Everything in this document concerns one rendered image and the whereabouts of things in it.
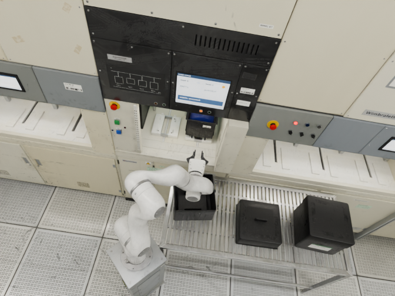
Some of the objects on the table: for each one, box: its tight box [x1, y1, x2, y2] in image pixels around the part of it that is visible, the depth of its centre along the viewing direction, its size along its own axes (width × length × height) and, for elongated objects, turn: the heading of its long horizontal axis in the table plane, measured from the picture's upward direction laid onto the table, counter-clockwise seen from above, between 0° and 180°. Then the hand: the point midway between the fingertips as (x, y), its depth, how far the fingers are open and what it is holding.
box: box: [293, 195, 355, 255], centre depth 188 cm, size 29×29×25 cm
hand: (198, 153), depth 174 cm, fingers open, 4 cm apart
